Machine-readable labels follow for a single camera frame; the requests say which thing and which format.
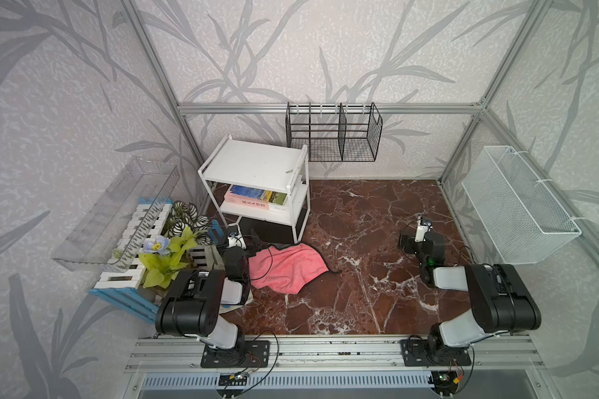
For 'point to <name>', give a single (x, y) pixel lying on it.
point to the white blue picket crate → (121, 282)
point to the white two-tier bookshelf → (258, 180)
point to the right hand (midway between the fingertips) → (414, 230)
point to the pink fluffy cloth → (284, 270)
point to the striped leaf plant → (185, 214)
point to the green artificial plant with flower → (161, 255)
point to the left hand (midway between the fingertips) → (240, 231)
